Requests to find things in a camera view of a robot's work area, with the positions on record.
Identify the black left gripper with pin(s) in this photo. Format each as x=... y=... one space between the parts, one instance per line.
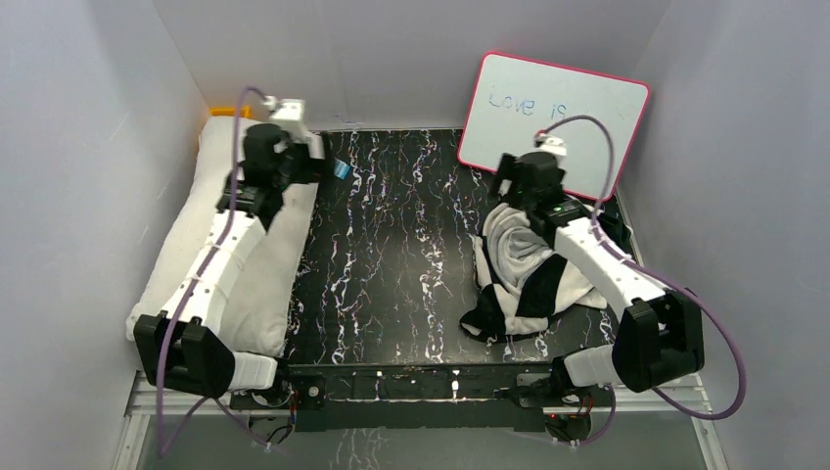
x=308 y=167

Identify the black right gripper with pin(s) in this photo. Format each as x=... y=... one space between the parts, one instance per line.
x=509 y=169

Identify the black white checkered pillowcase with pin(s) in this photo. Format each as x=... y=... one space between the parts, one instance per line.
x=523 y=283

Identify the white pillow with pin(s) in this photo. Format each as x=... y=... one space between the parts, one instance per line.
x=256 y=318

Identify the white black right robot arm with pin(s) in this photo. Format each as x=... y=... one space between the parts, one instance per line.
x=660 y=335

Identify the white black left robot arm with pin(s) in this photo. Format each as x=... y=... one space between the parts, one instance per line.
x=213 y=318

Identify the blue white pillow tag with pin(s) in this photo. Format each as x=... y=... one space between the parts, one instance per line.
x=341 y=169

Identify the yellow plastic bin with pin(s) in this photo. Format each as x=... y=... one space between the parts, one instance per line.
x=244 y=112

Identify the pink framed whiteboard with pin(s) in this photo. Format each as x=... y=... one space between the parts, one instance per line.
x=597 y=115

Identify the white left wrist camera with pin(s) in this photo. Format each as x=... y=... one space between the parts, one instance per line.
x=289 y=114

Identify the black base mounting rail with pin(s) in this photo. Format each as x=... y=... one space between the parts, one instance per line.
x=517 y=395

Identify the aluminium frame rail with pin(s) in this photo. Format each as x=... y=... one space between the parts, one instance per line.
x=685 y=396

